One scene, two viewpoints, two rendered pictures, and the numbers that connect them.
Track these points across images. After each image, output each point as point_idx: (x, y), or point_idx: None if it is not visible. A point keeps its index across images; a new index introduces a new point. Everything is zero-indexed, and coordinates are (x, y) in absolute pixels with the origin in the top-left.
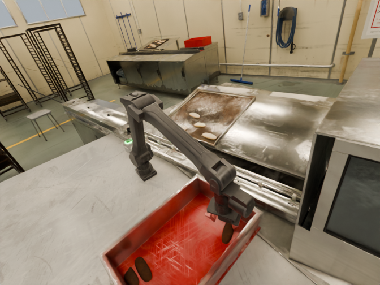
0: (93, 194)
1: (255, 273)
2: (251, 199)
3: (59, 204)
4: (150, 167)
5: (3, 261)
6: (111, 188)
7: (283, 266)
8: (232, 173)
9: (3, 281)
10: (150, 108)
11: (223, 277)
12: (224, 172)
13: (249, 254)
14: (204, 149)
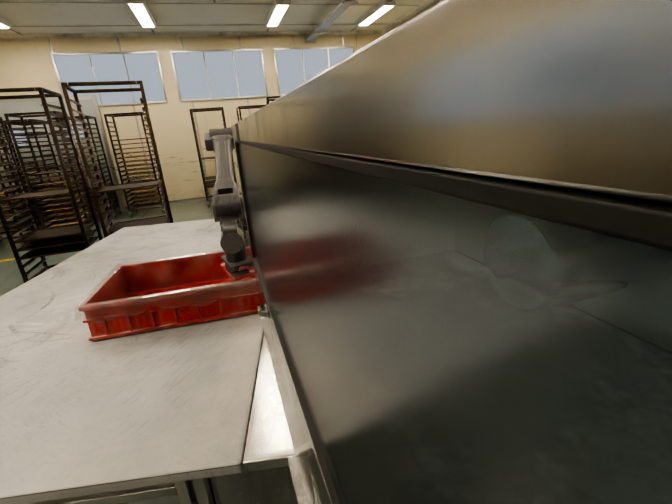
0: (179, 250)
1: (221, 332)
2: (233, 228)
3: (147, 249)
4: (245, 240)
5: (72, 268)
6: (198, 250)
7: (252, 337)
8: (233, 201)
9: (59, 277)
10: (218, 137)
11: (190, 321)
12: (224, 195)
13: (237, 321)
14: (229, 177)
